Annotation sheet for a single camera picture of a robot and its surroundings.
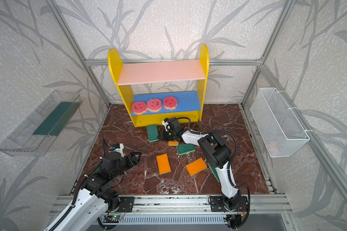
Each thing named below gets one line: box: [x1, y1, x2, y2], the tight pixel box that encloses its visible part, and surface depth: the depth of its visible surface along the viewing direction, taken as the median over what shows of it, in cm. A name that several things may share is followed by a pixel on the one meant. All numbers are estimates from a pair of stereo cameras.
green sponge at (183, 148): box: [176, 143, 196, 156], surface depth 95 cm
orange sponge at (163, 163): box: [156, 153, 172, 175], surface depth 90 cm
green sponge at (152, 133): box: [146, 124, 160, 143], surface depth 98 cm
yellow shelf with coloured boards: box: [107, 44, 210, 128], surface depth 90 cm
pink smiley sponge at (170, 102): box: [163, 95, 178, 111], surface depth 101 cm
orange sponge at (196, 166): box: [185, 157, 208, 177], surface depth 89 cm
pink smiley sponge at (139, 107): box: [131, 101, 147, 115], surface depth 97 cm
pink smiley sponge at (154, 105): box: [146, 98, 162, 113], surface depth 98 cm
